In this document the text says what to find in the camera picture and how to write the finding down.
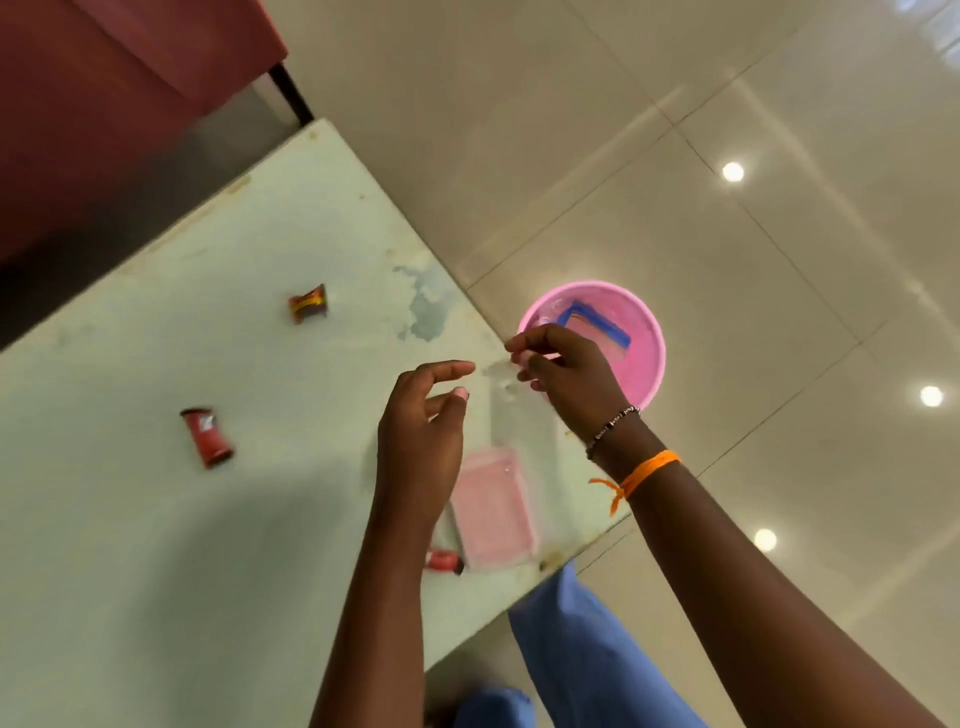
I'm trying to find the person's left hand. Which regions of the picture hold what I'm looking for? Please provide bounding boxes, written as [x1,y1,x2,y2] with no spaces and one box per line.
[374,360,477,526]

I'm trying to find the person's right hand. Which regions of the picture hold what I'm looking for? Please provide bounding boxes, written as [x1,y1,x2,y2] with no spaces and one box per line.
[504,324,640,451]

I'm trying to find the clear plastic wrapper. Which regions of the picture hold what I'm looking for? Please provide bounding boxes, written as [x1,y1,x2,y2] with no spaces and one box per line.
[480,357,564,459]

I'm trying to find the person's right forearm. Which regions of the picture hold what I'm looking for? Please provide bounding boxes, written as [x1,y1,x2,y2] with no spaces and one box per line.
[588,412,948,728]

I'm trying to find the person's left forearm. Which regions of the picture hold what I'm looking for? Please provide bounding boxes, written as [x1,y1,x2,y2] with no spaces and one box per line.
[309,517,444,728]

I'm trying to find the blue-edged packet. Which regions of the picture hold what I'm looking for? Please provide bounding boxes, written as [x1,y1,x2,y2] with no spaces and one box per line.
[555,300,633,351]

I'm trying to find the pink plastic bucket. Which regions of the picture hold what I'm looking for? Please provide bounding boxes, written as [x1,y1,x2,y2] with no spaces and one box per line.
[516,280,667,412]

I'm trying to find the pink rectangular soap tray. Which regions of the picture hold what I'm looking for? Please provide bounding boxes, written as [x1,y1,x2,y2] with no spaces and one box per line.
[447,447,543,573]

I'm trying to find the orange thread wristband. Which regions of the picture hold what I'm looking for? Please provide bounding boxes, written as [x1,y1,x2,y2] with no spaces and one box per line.
[588,450,682,517]

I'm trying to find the red and yellow wrapper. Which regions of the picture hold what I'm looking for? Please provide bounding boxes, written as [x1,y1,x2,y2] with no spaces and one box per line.
[288,283,330,325]

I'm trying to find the red cylindrical wrapper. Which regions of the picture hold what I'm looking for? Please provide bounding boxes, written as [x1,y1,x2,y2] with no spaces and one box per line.
[180,407,236,471]

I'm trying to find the blue trousers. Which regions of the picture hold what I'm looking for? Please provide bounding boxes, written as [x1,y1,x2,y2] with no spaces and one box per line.
[452,562,711,728]

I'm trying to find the black metal furniture leg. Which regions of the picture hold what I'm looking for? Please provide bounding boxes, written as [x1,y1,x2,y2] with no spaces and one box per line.
[267,63,315,128]

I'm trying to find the red upholstered seat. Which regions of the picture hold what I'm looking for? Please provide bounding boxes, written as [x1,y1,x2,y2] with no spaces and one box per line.
[0,0,290,265]

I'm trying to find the beaded bracelet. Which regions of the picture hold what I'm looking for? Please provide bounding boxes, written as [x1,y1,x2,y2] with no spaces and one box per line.
[585,405,642,461]

